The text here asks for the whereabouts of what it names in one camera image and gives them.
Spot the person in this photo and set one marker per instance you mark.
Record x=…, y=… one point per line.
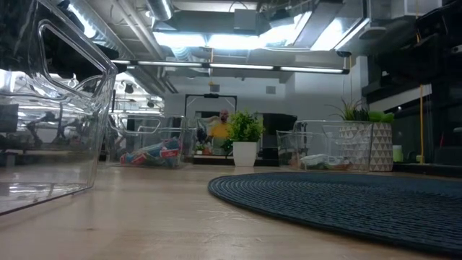
x=219, y=131

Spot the blue granola bar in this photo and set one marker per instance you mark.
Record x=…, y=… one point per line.
x=133, y=159
x=162, y=146

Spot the green silver granola bar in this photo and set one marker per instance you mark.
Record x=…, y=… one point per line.
x=317, y=161
x=341, y=165

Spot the small background potted plant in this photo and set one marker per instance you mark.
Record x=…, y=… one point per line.
x=202, y=150

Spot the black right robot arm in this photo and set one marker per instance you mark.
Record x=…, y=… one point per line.
x=415, y=61

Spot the bright ceiling light panel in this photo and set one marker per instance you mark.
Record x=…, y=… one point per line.
x=234, y=41
x=332, y=36

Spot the leafy plant in white pot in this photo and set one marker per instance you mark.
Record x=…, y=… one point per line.
x=244, y=153

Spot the gray ceiling box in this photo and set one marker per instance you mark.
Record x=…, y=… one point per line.
x=245, y=20

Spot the black aluminium table frame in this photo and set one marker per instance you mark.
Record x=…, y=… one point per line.
x=426, y=170

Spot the long tube ceiling light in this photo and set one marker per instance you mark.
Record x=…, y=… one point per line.
x=238, y=66

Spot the light green cylinder container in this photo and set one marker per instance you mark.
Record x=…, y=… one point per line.
x=398, y=154

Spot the black background frame rig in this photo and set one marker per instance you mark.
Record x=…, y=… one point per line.
x=211, y=95

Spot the black background cabinet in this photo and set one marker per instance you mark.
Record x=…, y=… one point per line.
x=279, y=126

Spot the clear plastic bin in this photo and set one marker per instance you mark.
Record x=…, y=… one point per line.
x=173, y=126
x=310, y=144
x=54, y=180

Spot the gray square wall box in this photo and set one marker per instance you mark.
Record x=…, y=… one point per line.
x=214, y=88
x=271, y=90

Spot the round dark blue woven placemat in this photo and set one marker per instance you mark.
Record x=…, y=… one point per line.
x=343, y=206

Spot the round silver air duct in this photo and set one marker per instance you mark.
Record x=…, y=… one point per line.
x=160, y=9

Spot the succulent in triangle-patterned pot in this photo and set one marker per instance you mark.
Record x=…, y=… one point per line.
x=382, y=151

